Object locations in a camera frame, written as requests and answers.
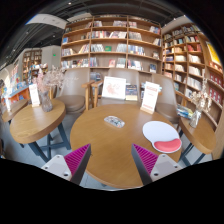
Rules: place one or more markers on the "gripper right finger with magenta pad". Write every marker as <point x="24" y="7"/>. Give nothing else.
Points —
<point x="152" y="167"/>

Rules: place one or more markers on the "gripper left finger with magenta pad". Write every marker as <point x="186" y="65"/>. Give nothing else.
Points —
<point x="70" y="167"/>

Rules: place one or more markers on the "white mouse pad red rest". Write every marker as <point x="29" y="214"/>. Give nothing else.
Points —
<point x="164" y="137"/>

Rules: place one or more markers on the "round wooden centre table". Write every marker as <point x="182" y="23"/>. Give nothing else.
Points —
<point x="111" y="161"/>

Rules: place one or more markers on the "round wooden table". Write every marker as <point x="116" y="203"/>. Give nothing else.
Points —
<point x="202" y="137"/>
<point x="33" y="126"/>
<point x="111" y="161"/>

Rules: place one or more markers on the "round wooden left table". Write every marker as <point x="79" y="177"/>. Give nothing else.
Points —
<point x="33" y="126"/>

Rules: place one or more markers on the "round wooden right table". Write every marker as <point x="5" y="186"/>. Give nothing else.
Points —
<point x="202" y="137"/>

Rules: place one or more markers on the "standing sign with red top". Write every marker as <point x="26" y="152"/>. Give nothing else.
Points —
<point x="150" y="97"/>

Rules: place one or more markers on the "brown leather left armchair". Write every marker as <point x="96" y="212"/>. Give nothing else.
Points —
<point x="75" y="92"/>

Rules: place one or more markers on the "brown leather armchair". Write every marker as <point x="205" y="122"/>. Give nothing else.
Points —
<point x="132" y="78"/>
<point x="75" y="92"/>

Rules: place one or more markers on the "dark book on chair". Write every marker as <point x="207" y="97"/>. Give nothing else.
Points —
<point x="131" y="93"/>

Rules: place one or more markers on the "small wooden table far left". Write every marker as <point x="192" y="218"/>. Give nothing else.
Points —
<point x="15" y="108"/>

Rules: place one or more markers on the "vase with white dried flowers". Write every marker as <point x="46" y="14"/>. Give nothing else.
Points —
<point x="202" y="101"/>

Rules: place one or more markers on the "white sign on left table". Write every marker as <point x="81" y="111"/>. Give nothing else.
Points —
<point x="34" y="95"/>

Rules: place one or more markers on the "white display card on chair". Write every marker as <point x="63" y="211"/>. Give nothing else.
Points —
<point x="114" y="87"/>

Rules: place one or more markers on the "glass vase with dried flowers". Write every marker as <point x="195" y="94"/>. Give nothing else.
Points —
<point x="45" y="82"/>

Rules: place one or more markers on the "brown leather middle armchair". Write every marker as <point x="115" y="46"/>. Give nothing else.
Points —
<point x="132" y="78"/>

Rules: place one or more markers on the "far left wooden bookshelf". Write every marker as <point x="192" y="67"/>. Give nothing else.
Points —
<point x="31" y="58"/>

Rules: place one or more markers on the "wooden right bookshelf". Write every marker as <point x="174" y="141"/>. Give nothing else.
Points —
<point x="189" y="58"/>

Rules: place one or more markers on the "large wooden centre bookshelf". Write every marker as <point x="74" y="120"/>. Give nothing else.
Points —
<point x="113" y="41"/>

